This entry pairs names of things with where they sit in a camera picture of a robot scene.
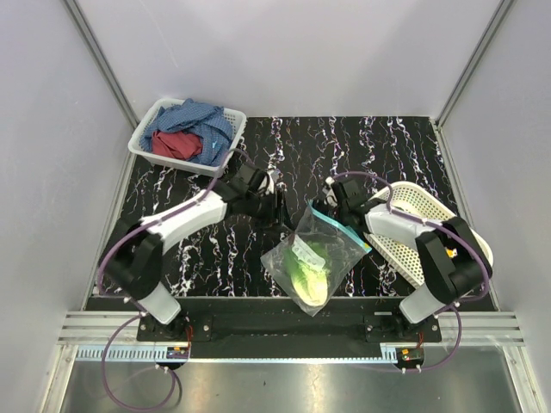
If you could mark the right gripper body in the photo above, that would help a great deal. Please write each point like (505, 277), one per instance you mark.
(343, 210)

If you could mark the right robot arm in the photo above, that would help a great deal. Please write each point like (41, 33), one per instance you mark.
(435, 250)

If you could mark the clear zip top bag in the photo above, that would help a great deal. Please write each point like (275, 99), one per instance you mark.
(344, 247)

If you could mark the white perforated basket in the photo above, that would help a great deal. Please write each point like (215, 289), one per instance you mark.
(394, 237)

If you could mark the dark red cloth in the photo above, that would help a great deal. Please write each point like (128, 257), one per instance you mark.
(179, 145)

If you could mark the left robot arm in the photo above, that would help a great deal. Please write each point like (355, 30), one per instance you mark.
(134, 256)

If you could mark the black marble pattern mat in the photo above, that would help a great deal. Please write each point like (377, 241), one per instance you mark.
(224, 259)

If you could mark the green fake lettuce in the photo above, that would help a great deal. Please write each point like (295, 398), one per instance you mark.
(310, 285)

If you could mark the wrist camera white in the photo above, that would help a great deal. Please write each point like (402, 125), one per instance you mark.
(268, 186)
(330, 198)

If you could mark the left aluminium frame post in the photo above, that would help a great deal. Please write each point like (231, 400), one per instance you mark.
(92, 44)

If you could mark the right aluminium frame post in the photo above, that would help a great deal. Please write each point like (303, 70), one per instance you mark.
(493, 26)

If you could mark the aluminium frame post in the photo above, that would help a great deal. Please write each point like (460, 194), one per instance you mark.
(92, 44)
(493, 26)

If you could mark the aluminium rail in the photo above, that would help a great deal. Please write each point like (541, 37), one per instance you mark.
(102, 336)

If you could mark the grey plastic basket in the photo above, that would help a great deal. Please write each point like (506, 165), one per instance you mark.
(237, 119)

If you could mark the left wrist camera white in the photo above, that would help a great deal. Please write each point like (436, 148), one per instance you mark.
(268, 186)

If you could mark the blue patterned cloth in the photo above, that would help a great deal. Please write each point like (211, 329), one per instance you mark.
(202, 119)

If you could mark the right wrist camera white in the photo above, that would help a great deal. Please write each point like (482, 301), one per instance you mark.
(330, 198)

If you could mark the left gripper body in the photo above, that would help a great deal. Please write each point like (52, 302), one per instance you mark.
(277, 218)

